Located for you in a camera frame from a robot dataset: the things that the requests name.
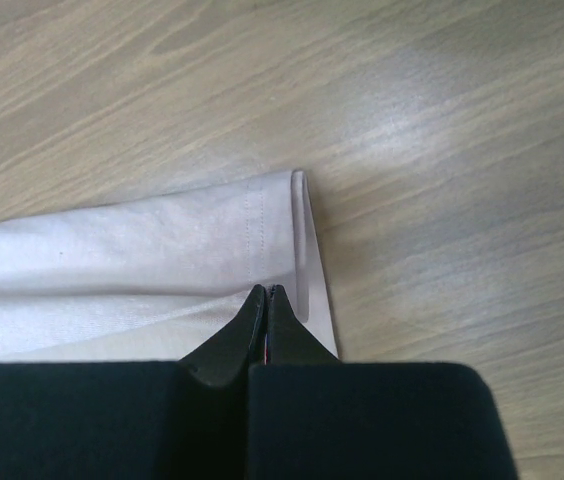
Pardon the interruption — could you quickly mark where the beige t shirt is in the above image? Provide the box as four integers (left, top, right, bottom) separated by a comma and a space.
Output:
0, 170, 336, 361

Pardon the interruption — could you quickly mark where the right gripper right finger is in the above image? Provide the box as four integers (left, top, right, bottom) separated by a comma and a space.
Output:
247, 286, 518, 479

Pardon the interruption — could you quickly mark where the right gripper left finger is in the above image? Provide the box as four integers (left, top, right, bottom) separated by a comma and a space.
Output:
0, 286, 267, 479

